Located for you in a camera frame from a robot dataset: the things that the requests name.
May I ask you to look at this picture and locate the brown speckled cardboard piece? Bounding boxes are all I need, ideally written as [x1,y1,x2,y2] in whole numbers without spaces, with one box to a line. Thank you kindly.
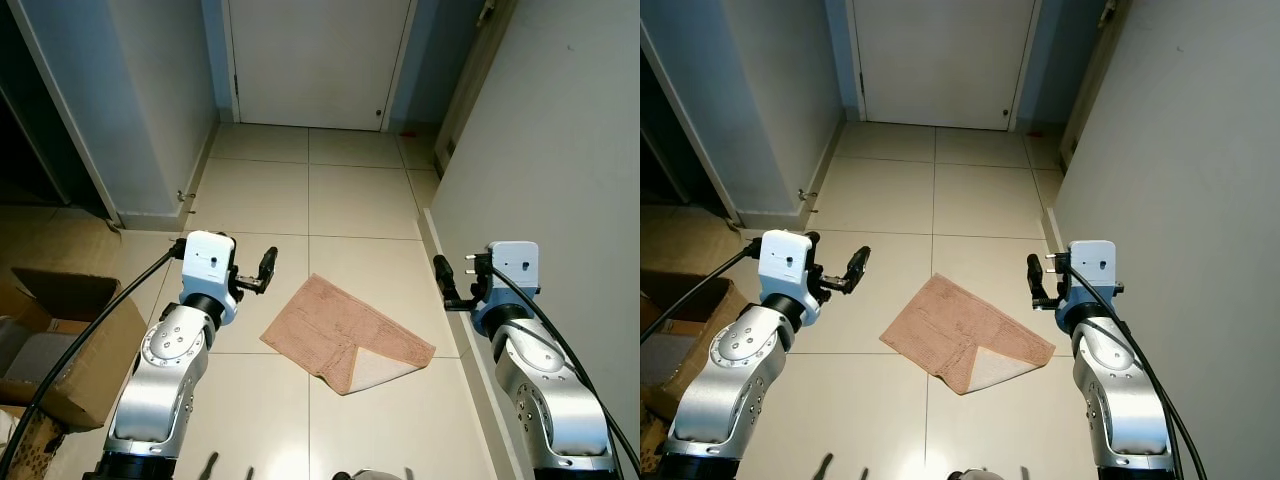
[0,405,63,480]
[640,410,669,480]

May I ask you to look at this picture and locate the pink floor towel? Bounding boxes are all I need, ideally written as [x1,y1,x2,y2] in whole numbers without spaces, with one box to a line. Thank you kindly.
[260,273,437,397]
[879,272,1059,397]

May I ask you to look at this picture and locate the white door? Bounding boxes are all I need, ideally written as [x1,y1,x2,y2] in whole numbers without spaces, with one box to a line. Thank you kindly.
[222,0,417,134]
[848,0,1043,132]

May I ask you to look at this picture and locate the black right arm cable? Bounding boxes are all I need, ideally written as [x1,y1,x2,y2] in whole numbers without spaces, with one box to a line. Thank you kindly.
[1060,262,1206,480]
[485,262,641,480]

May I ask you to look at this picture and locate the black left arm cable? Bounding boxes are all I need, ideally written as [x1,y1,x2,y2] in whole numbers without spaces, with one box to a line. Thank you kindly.
[0,247,189,476]
[640,245,761,346]

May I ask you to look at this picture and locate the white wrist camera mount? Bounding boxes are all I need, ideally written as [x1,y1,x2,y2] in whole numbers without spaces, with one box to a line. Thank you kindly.
[182,231,240,327]
[474,240,542,337]
[1059,239,1119,334]
[757,229,817,327]

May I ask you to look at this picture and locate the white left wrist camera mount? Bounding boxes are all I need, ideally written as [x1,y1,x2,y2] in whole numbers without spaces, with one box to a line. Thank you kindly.
[182,231,240,327]
[757,229,817,327]

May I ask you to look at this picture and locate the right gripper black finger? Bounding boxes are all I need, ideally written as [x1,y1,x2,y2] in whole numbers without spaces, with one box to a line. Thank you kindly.
[432,254,463,311]
[1025,253,1051,307]

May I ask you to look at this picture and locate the open brown cardboard box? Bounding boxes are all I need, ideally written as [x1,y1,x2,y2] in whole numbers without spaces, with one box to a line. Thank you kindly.
[640,268,751,421]
[0,265,149,433]

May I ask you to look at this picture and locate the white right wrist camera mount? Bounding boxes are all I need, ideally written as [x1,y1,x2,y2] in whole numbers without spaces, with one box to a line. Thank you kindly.
[1059,239,1119,334]
[474,240,542,337]

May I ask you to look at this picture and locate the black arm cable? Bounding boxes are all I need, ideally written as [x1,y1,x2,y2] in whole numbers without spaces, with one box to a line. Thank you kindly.
[640,245,761,346]
[0,247,189,476]
[485,262,641,480]
[1060,262,1206,480]

